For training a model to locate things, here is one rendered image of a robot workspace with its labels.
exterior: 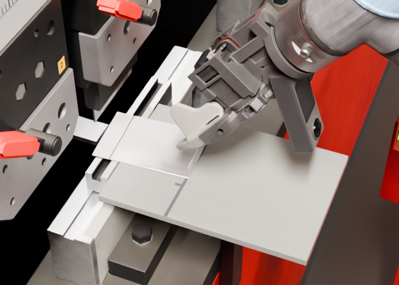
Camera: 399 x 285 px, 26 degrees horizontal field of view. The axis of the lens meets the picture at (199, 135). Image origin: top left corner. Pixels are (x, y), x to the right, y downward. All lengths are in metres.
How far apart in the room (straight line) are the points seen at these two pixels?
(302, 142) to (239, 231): 0.13
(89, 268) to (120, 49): 0.30
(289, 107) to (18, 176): 0.31
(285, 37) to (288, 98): 0.08
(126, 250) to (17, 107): 0.40
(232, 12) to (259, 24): 0.57
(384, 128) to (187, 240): 1.55
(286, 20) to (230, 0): 0.57
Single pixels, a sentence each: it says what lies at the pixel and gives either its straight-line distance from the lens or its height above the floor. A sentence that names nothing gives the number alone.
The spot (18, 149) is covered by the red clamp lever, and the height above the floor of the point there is 1.30.
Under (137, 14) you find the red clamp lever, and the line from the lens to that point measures 0.85.
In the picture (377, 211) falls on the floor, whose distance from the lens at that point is 2.41.
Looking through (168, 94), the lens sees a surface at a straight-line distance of 1.20.
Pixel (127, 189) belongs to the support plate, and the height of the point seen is 1.00.
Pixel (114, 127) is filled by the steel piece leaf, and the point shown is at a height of 1.00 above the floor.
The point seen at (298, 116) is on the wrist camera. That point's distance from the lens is 0.95.
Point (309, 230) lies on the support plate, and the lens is 1.02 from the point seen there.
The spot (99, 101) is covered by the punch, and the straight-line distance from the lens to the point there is 1.00.
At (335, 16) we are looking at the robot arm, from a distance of 0.84.
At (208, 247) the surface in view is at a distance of 1.15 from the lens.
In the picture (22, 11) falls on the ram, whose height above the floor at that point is 1.35.
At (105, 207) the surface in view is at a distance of 1.08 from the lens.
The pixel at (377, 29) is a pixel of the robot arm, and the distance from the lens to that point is 0.85.
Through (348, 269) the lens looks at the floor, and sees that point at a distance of 2.26.
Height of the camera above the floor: 1.78
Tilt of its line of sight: 44 degrees down
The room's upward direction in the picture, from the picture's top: straight up
